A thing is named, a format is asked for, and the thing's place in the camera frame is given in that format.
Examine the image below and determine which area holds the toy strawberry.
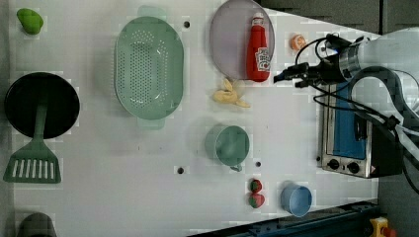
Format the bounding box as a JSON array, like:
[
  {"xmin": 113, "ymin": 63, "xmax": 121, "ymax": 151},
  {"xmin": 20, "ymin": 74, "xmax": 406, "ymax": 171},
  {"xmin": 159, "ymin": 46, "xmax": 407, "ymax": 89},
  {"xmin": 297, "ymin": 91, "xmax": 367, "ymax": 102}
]
[
  {"xmin": 249, "ymin": 179, "xmax": 263, "ymax": 194},
  {"xmin": 248, "ymin": 194, "xmax": 265, "ymax": 208}
]

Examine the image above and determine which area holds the green toy pepper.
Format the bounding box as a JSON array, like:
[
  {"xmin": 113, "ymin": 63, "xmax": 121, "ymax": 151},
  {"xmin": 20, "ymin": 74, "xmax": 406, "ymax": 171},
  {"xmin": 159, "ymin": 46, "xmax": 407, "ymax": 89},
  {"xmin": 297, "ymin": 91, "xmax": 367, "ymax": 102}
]
[{"xmin": 17, "ymin": 8, "xmax": 43, "ymax": 36}]

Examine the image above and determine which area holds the yellow red emergency button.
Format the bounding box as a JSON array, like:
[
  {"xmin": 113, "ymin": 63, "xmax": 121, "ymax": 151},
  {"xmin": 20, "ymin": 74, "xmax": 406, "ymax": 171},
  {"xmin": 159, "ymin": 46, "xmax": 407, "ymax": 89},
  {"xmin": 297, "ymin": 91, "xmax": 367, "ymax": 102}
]
[{"xmin": 370, "ymin": 217, "xmax": 397, "ymax": 237}]

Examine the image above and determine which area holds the orange slice toy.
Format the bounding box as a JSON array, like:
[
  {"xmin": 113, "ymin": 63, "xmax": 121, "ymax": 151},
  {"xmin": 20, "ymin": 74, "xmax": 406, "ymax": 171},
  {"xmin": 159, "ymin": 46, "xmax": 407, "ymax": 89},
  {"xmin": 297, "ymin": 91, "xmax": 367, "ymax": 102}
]
[{"xmin": 290, "ymin": 35, "xmax": 306, "ymax": 51}]

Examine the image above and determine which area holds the yellow banana peel toy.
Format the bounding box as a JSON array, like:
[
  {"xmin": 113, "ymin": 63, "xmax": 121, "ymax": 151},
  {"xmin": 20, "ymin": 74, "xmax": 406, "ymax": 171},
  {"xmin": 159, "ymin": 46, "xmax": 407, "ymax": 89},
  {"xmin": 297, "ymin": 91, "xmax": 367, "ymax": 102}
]
[{"xmin": 212, "ymin": 78, "xmax": 250, "ymax": 108}]

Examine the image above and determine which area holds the blue plastic cup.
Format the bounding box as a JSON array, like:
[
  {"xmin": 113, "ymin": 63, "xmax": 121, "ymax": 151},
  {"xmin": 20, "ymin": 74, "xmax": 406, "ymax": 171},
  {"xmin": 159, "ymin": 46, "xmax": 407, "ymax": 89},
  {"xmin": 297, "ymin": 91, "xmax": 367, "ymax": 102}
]
[{"xmin": 280, "ymin": 183, "xmax": 312, "ymax": 217}]

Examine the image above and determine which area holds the blue metal frame rail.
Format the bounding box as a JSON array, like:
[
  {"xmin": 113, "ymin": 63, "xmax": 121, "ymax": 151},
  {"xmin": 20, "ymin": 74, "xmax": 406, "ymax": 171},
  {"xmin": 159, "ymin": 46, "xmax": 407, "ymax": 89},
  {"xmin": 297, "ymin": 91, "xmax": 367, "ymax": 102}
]
[{"xmin": 189, "ymin": 201, "xmax": 380, "ymax": 237}]

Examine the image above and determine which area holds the green plastic cup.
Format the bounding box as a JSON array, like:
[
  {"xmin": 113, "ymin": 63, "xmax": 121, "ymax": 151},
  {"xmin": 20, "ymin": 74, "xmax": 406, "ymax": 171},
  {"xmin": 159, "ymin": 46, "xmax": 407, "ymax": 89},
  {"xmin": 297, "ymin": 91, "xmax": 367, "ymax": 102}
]
[{"xmin": 205, "ymin": 124, "xmax": 250, "ymax": 172}]

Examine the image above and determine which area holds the grey round plate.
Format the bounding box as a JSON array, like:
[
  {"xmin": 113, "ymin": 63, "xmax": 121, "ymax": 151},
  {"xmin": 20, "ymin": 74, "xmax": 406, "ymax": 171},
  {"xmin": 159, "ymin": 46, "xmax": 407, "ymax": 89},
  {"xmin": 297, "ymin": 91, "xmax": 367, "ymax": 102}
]
[{"xmin": 209, "ymin": 0, "xmax": 275, "ymax": 79}]

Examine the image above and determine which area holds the black toaster oven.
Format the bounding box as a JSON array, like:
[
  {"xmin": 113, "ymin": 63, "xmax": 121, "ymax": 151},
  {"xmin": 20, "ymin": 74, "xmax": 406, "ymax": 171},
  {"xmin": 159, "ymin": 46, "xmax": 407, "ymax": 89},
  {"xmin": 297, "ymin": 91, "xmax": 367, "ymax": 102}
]
[{"xmin": 319, "ymin": 96, "xmax": 402, "ymax": 179}]

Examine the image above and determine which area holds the upper toy strawberry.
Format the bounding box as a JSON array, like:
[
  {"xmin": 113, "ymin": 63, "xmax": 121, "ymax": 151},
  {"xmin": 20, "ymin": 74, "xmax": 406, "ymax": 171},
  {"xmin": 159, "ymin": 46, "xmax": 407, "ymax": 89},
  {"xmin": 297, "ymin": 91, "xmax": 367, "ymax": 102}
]
[{"xmin": 249, "ymin": 179, "xmax": 263, "ymax": 194}]

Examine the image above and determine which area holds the green plastic colander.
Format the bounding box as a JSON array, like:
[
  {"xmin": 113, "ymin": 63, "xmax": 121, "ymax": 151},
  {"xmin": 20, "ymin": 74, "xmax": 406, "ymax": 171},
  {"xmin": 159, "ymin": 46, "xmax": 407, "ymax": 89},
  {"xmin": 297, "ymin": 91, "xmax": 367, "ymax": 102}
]
[{"xmin": 114, "ymin": 5, "xmax": 184, "ymax": 129}]

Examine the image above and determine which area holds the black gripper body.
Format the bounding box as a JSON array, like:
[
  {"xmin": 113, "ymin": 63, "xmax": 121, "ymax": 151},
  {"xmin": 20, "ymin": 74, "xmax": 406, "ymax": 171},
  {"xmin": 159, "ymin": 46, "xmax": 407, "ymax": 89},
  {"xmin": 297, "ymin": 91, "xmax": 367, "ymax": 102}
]
[{"xmin": 273, "ymin": 58, "xmax": 346, "ymax": 88}]

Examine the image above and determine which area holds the black round pan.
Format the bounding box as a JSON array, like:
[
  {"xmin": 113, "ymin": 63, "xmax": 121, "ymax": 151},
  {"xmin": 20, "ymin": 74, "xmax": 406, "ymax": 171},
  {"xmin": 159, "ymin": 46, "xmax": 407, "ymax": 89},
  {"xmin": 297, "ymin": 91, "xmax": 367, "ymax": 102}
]
[{"xmin": 3, "ymin": 72, "xmax": 81, "ymax": 140}]

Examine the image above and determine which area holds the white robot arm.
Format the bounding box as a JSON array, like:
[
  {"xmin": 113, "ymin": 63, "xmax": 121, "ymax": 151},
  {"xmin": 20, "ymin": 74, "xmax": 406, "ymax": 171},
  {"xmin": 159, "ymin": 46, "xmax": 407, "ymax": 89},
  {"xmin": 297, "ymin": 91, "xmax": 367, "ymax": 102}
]
[{"xmin": 274, "ymin": 28, "xmax": 418, "ymax": 145}]

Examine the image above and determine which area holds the lower toy strawberry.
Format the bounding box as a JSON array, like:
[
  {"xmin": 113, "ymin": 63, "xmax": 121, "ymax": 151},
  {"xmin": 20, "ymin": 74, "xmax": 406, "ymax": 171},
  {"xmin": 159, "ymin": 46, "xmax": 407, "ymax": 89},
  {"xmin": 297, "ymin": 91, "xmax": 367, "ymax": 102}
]
[{"xmin": 248, "ymin": 194, "xmax": 265, "ymax": 208}]

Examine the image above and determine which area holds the dark grey cup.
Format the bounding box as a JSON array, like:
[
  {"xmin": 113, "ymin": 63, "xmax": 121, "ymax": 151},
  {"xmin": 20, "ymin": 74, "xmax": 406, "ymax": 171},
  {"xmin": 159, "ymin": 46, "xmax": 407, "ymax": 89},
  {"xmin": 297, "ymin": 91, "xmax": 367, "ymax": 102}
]
[{"xmin": 16, "ymin": 212, "xmax": 57, "ymax": 237}]

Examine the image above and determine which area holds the green plastic spatula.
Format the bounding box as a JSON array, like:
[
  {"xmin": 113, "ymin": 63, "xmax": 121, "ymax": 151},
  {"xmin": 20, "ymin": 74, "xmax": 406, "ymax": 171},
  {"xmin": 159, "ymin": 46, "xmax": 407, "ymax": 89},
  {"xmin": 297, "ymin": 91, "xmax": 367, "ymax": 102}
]
[{"xmin": 3, "ymin": 105, "xmax": 61, "ymax": 184}]

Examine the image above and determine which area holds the red ketchup bottle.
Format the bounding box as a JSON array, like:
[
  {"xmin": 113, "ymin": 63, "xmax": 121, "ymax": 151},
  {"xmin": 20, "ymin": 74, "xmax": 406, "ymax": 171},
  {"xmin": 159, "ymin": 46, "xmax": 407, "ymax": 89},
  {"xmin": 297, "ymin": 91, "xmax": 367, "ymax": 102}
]
[{"xmin": 246, "ymin": 13, "xmax": 271, "ymax": 82}]

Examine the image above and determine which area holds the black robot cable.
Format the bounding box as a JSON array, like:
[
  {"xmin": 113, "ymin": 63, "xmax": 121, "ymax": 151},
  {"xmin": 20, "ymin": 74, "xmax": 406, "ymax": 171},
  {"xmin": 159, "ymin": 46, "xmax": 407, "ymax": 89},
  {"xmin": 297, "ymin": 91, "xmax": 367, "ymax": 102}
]
[{"xmin": 294, "ymin": 33, "xmax": 419, "ymax": 196}]

